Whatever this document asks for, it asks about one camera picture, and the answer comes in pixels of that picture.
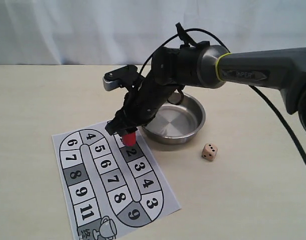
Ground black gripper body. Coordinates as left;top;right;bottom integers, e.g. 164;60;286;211
113;74;179;129

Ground red cylinder game piece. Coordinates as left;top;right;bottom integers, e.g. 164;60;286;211
122;132;136;147

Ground wooden die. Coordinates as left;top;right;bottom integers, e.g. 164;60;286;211
201;143;218;162

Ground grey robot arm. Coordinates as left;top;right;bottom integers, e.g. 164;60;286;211
103;42;306;136

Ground stainless steel bowl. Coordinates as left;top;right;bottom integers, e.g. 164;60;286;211
142;92;206;145

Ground paper game board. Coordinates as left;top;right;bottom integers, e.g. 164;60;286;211
52;122;181;240

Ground white curtain backdrop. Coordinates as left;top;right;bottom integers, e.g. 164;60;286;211
0;0;306;65

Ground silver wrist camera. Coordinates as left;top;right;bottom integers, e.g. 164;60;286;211
103;64;139;92

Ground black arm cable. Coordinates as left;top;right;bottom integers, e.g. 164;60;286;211
140;22;306;178

